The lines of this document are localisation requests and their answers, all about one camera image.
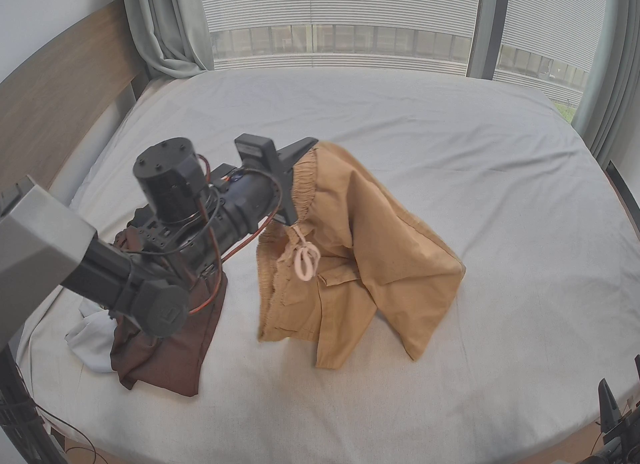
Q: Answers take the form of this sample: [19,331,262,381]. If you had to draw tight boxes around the bed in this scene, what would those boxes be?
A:
[0,0,640,464]

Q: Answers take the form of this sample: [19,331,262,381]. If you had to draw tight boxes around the window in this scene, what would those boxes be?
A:
[192,0,608,107]

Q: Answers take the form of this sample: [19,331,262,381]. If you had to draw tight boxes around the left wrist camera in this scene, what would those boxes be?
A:
[234,134,281,177]

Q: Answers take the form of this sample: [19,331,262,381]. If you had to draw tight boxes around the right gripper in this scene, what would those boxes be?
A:
[592,354,640,464]

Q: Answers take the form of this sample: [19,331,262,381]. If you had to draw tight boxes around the grey-green curtain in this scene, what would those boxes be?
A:
[117,0,216,80]
[571,0,640,168]

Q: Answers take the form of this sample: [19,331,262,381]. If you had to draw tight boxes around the black cable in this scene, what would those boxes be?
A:
[30,399,101,464]

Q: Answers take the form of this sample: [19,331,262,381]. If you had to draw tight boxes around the white garment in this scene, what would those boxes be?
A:
[64,299,118,375]

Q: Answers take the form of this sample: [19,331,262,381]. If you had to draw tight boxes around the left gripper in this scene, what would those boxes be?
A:
[207,138,319,253]

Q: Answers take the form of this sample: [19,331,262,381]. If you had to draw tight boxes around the brown garment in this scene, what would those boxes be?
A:
[109,224,230,398]

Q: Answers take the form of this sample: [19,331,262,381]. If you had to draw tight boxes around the tan shorts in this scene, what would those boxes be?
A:
[256,141,467,369]

